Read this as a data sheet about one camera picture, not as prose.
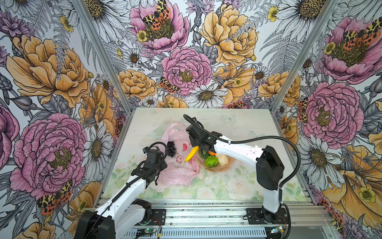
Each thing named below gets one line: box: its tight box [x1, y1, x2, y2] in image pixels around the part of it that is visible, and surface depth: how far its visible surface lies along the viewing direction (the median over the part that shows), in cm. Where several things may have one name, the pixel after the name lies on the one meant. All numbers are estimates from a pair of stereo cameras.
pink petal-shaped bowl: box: [195, 148, 236, 172], surface depth 89 cm
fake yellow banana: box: [184, 145, 200, 162], surface depth 85 cm
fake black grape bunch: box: [166, 140, 179, 158], surface depth 97 cm
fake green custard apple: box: [204, 155, 219, 168], surface depth 87 cm
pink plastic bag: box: [157, 122, 201, 187], surface depth 92 cm
